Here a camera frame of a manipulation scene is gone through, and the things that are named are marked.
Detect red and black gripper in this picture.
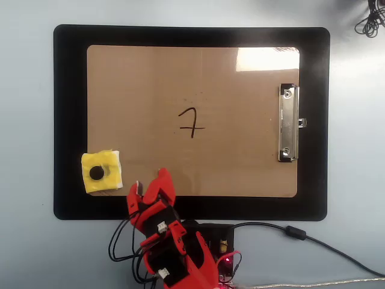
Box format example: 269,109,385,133
126,167,188,245

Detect yellow sponge with black knob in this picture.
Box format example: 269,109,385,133
81,149,124,194

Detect black controller board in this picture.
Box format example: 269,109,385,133
180,220,236,289

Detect black rectangular mat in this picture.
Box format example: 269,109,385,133
53,24,331,222

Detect silver metal clipboard clip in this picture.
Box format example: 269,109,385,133
277,83,308,164

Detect thin red wire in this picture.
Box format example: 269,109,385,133
214,250,243,280

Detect coiled black cable bundle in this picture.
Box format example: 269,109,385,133
354,0,385,39

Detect black arm servo wires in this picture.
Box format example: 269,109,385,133
108,210,165,284

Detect silver braided cable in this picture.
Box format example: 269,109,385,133
234,276,385,289

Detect brown clipboard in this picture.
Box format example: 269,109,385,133
86,45,301,199

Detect black cable with ferrite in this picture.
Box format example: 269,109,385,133
231,222,385,278

